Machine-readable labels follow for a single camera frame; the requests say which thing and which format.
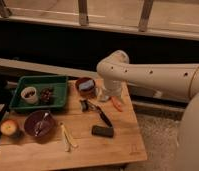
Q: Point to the purple bowl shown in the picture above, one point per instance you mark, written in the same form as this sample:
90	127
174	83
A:
33	119

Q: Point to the orange carrot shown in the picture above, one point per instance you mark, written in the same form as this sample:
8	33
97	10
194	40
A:
117	104

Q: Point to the white cup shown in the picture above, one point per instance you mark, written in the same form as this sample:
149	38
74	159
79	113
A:
29	95

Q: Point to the black rectangular block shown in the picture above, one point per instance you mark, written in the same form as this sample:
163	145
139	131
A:
102	131

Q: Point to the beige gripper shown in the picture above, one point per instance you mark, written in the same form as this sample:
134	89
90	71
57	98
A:
110	88

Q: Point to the dark grapes bunch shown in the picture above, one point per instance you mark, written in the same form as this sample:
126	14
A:
46	95

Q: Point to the green plastic tray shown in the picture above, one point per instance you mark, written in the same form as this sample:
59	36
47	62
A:
58	84

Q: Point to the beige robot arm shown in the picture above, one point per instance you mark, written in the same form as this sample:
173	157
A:
179	79

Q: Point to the red yellow apple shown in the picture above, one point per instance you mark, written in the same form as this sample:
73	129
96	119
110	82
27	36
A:
9	128

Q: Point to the metal spoon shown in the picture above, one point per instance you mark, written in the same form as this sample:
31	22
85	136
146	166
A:
40	123

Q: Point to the small black can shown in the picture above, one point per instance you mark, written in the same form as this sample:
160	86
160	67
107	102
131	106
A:
84	105

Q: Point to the black handled utensil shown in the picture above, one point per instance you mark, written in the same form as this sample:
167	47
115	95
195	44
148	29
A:
100	112

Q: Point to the blue sponge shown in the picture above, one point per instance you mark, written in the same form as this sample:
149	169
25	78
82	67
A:
86	85

